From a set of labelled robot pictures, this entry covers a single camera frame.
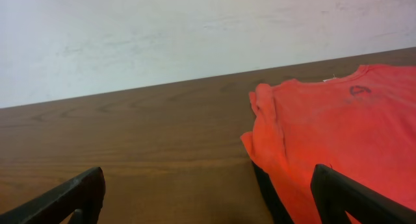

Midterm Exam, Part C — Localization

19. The orange t-shirt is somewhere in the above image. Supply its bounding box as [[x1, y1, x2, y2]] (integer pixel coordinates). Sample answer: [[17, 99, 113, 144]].
[[241, 64, 415, 223]]

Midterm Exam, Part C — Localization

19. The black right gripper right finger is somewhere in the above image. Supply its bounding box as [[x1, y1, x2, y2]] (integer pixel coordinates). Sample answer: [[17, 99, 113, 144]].
[[311, 164, 415, 223]]

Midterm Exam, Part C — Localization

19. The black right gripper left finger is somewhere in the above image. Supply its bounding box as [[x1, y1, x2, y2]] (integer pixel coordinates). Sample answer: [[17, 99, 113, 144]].
[[1, 167, 105, 223]]

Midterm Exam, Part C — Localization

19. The black folded garment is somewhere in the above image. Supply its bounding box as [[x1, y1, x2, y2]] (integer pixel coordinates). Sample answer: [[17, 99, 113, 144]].
[[252, 162, 293, 224]]

